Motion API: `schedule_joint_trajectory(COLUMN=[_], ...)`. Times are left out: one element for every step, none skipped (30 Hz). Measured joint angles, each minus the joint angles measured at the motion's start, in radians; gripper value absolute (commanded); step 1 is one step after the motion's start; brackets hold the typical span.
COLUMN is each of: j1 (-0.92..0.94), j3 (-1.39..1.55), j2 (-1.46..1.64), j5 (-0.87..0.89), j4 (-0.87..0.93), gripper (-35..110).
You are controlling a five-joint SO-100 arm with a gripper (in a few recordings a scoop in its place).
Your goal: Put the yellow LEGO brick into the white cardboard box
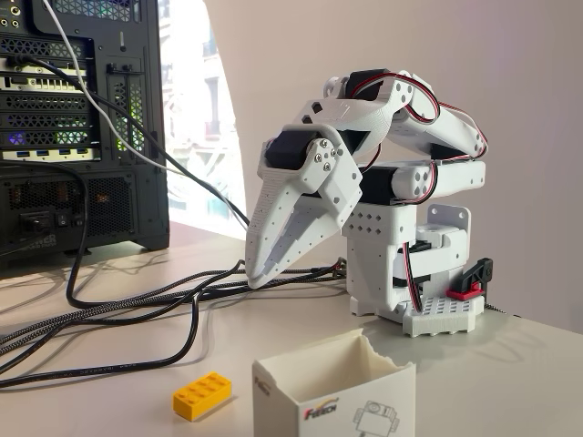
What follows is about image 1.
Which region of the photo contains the red black white servo wire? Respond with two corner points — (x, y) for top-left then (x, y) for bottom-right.
(402, 241), (427, 316)

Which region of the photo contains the grey braided cable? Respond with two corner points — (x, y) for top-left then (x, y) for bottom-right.
(0, 268), (350, 363)
(0, 261), (350, 348)

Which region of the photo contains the black computer tower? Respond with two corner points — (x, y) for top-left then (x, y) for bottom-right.
(0, 0), (171, 269)

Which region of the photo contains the white robot arm with base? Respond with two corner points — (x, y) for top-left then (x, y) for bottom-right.
(295, 67), (489, 339)

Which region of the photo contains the yellow toy brick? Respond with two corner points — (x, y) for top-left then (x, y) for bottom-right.
(171, 371), (234, 422)

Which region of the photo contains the thin white cable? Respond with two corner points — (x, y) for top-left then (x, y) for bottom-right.
(41, 0), (251, 231)

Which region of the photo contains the black printed power cable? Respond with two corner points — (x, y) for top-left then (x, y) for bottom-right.
(0, 259), (250, 389)

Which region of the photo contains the black and red table clamp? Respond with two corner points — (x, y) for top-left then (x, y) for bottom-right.
(446, 257), (496, 300)

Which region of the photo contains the smooth black looping cable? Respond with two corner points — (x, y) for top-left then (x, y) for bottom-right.
(0, 159), (247, 325)

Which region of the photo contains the white cardboard servo box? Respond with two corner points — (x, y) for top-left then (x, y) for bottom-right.
(251, 328), (418, 437)

